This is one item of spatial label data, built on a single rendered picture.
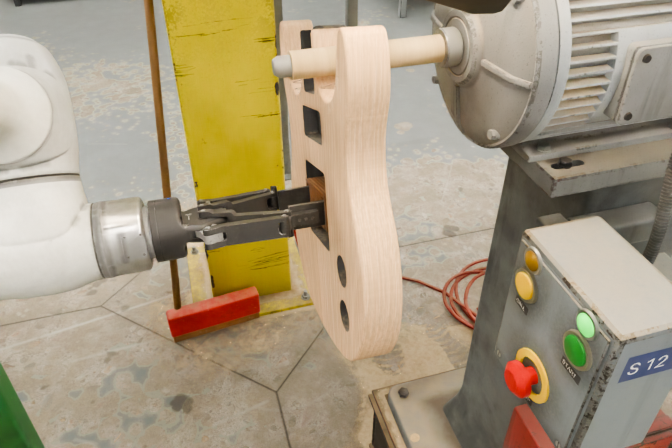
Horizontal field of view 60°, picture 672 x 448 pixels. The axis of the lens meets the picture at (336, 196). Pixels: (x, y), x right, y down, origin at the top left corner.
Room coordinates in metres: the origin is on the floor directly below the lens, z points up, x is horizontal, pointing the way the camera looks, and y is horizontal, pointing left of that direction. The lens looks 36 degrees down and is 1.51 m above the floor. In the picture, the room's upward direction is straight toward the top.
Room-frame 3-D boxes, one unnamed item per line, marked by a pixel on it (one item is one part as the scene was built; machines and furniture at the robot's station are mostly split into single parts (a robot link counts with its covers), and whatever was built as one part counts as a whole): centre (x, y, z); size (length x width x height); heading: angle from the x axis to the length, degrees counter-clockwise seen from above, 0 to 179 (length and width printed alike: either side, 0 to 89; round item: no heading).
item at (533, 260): (0.45, -0.20, 1.11); 0.03 x 0.01 x 0.03; 16
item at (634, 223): (0.61, -0.37, 1.02); 0.13 x 0.04 x 0.04; 106
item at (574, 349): (0.36, -0.23, 1.07); 0.03 x 0.01 x 0.03; 16
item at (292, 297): (1.58, 0.32, 0.02); 0.40 x 0.40 x 0.02; 16
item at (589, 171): (0.74, -0.40, 1.11); 0.36 x 0.24 x 0.04; 106
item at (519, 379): (0.40, -0.21, 0.98); 0.04 x 0.04 x 0.04; 16
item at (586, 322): (0.36, -0.23, 1.11); 0.03 x 0.01 x 0.03; 16
